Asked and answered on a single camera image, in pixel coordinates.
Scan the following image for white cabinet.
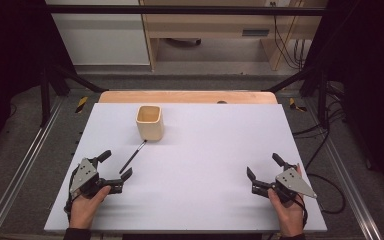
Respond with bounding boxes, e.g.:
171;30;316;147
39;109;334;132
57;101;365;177
45;0;151;66

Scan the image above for hanging black cables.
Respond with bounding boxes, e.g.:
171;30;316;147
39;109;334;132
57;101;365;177
269;1;307;71

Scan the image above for black horizontal frame bar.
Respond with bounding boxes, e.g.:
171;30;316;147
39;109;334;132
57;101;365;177
45;4;328;17

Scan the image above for black floor cable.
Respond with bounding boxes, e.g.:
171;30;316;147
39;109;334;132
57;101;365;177
304;131;347;215

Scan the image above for dark curtain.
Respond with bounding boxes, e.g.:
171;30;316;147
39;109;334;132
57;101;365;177
301;0;384;194
0;0;76;164

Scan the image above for grey desk label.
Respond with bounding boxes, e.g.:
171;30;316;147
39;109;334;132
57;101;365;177
241;28;271;37

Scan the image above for black pen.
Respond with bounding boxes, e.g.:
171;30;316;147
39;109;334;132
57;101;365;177
118;139;148;175

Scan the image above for right hand-held gripper cable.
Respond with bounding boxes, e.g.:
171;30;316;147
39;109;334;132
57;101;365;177
295;193;310;230

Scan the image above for light wooden desk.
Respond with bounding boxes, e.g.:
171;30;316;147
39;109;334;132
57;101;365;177
139;0;328;72

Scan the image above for white board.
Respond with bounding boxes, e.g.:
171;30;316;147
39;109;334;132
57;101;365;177
43;102;328;233

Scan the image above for yellow clamp left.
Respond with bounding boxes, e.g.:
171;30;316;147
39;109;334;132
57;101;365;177
75;96;90;114

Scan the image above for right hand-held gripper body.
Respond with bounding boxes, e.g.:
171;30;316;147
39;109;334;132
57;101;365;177
251;161;318;204

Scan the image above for cream square ceramic cup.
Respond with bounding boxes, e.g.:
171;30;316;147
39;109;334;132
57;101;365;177
135;105;165;142

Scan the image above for yellow clamp right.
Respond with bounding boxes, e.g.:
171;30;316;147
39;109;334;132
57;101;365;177
288;97;308;113

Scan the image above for aluminium floor rail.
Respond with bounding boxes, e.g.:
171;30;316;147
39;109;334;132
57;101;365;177
302;99;384;240
0;96;65;240

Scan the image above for yellow clamp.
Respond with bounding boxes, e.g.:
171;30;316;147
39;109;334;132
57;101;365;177
288;97;308;113
75;96;90;114

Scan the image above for wooden table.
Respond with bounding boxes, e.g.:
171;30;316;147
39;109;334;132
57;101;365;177
98;90;279;105

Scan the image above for person's left hand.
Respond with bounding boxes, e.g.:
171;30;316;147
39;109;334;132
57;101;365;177
68;185;112;231

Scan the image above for person's right hand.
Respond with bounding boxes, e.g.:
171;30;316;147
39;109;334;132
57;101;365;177
267;188;306;238

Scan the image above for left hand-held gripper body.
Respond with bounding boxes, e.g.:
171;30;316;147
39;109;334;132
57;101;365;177
69;157;125;198

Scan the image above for black metal frame stand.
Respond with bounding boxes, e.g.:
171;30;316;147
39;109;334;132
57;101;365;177
39;61;109;128
265;65;331;129

